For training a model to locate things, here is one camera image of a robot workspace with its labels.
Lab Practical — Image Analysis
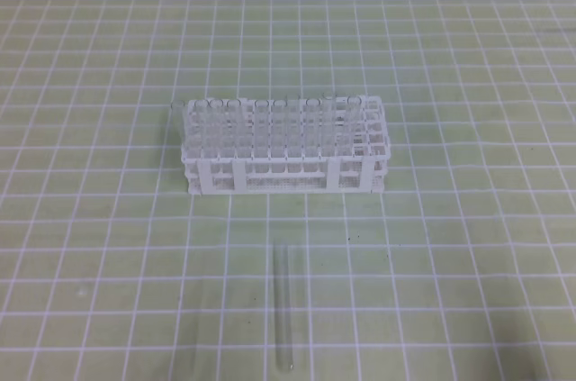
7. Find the clear glass test tube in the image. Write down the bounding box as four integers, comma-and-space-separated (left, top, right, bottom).
273, 243, 294, 373

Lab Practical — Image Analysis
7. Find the white plastic test tube rack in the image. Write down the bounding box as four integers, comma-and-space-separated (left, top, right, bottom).
181, 95, 391, 195

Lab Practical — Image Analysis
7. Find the clear test tube far right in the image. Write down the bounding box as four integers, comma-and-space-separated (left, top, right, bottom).
346, 96, 362, 156

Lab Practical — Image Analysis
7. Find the green checkered tablecloth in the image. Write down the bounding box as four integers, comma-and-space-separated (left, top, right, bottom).
1, 0, 575, 380

